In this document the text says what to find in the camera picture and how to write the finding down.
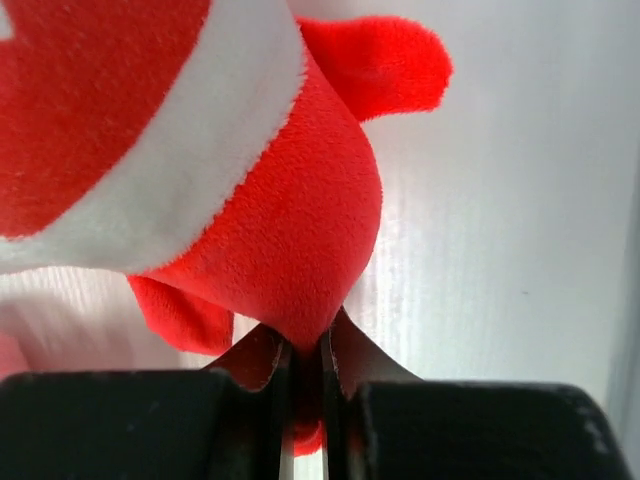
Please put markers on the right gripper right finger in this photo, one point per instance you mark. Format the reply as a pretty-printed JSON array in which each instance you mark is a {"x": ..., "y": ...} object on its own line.
[{"x": 383, "y": 422}]

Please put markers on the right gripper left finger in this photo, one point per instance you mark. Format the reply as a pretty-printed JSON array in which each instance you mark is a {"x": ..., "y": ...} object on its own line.
[{"x": 225, "y": 421}]

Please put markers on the red shark plush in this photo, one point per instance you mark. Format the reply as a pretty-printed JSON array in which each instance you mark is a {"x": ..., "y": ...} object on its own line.
[{"x": 210, "y": 151}]

